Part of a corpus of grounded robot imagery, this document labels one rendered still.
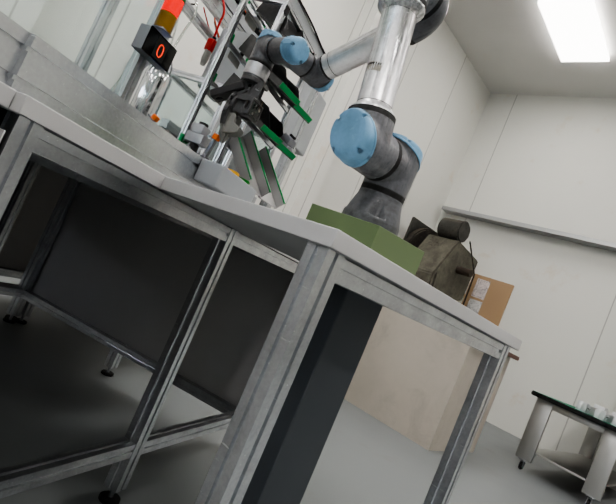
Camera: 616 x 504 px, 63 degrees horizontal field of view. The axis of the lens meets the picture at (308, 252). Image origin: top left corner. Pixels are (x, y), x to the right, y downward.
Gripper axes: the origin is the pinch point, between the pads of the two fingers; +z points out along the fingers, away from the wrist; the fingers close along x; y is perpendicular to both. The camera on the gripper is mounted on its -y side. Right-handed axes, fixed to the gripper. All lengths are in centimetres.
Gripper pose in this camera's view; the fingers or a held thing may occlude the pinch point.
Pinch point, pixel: (220, 138)
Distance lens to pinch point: 156.7
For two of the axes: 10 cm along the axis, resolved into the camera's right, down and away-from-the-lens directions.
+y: 8.7, 3.5, -3.5
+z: -3.9, 9.2, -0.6
